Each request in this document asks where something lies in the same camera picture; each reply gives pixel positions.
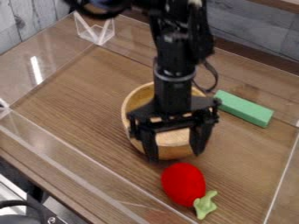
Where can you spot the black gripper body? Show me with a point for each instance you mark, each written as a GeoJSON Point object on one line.
{"type": "Point", "coordinates": [174, 109]}

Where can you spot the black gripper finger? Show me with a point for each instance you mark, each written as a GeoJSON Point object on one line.
{"type": "Point", "coordinates": [148, 142]}
{"type": "Point", "coordinates": [200, 135]}

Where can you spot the red plush strawberry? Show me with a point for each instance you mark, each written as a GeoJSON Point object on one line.
{"type": "Point", "coordinates": [184, 186]}

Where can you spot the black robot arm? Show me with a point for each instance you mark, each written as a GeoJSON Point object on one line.
{"type": "Point", "coordinates": [184, 44]}

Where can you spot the wooden bowl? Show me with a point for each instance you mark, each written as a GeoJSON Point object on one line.
{"type": "Point", "coordinates": [172, 142]}

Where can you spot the green rectangular block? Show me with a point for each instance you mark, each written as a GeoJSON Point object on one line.
{"type": "Point", "coordinates": [244, 109]}

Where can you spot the clear acrylic tray walls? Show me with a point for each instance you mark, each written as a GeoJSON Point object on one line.
{"type": "Point", "coordinates": [61, 133]}

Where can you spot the clear acrylic corner bracket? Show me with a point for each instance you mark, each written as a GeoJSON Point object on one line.
{"type": "Point", "coordinates": [97, 34]}

